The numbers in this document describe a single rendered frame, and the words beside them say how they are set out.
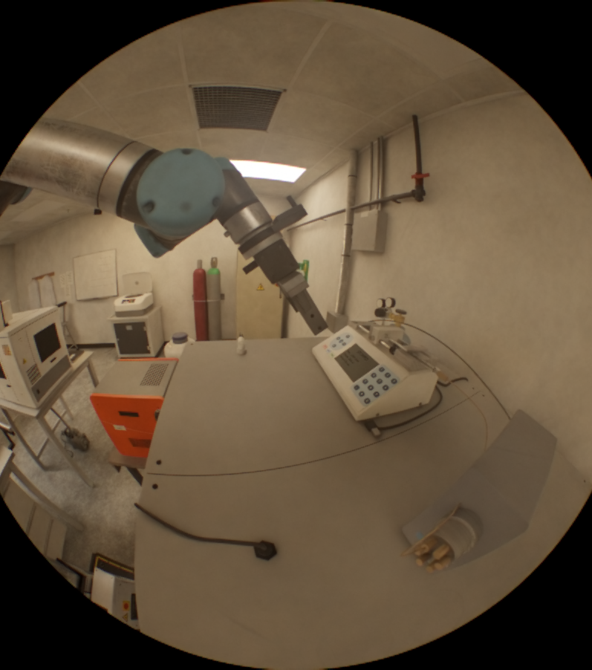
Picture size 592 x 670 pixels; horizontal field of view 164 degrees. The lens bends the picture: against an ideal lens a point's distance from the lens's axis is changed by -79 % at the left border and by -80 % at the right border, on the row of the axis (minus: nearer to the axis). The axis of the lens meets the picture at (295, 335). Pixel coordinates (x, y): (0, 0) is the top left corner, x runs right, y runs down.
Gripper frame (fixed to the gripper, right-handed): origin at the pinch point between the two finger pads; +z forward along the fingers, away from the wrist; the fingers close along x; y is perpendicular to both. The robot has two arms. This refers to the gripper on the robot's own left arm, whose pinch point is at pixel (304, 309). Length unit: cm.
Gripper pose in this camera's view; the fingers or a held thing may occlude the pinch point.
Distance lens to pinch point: 38.5
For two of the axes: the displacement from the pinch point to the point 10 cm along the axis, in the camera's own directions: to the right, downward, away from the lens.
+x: 2.2, 3.7, -9.0
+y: -8.3, 5.6, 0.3
